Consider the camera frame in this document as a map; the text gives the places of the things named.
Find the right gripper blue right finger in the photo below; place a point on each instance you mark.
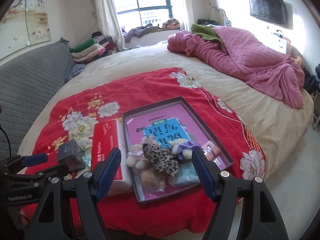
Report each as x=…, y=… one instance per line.
x=208, y=174

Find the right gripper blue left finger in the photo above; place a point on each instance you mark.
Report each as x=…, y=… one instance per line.
x=104, y=173

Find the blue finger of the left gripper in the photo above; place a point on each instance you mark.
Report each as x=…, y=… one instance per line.
x=34, y=160

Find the plush bear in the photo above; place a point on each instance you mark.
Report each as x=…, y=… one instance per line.
x=151, y=181

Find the leopard print soft toy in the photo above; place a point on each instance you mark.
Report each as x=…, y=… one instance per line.
x=161, y=159

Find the white bear purple dress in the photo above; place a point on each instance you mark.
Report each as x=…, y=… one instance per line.
x=183, y=148

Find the green tissue packet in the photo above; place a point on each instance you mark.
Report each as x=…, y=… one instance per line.
x=187, y=176

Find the dark blue square box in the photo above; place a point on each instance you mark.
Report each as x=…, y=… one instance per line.
x=71, y=154

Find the red white tissue box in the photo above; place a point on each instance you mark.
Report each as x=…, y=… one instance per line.
x=107, y=135

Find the red floral blanket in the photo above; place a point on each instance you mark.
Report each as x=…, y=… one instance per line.
x=77, y=115

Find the dark tray box with pink book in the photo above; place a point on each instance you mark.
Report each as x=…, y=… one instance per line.
x=165, y=121

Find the grey quilted headboard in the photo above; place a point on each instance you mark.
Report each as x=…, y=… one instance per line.
x=28, y=82

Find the cream bed sheet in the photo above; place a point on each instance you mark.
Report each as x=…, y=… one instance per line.
x=276, y=127

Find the dark patterned cloth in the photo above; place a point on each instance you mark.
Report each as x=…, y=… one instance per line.
x=75, y=71

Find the pink quilted comforter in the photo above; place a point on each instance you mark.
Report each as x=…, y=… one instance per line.
x=270, y=72

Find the stack of folded clothes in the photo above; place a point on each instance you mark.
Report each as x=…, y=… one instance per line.
x=98, y=46

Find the dark clothes on chair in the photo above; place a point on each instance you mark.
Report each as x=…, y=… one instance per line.
x=311, y=82

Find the green blanket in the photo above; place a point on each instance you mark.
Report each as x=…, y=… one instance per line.
x=207, y=33

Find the clothes pile on windowsill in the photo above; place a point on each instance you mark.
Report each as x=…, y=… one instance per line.
x=170, y=24

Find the white curtain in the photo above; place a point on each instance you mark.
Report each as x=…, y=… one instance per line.
x=108, y=22

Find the floral wall painting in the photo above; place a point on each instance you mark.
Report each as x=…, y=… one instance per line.
x=24, y=24

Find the wall mounted black television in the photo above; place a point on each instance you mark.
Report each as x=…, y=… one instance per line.
x=273, y=11

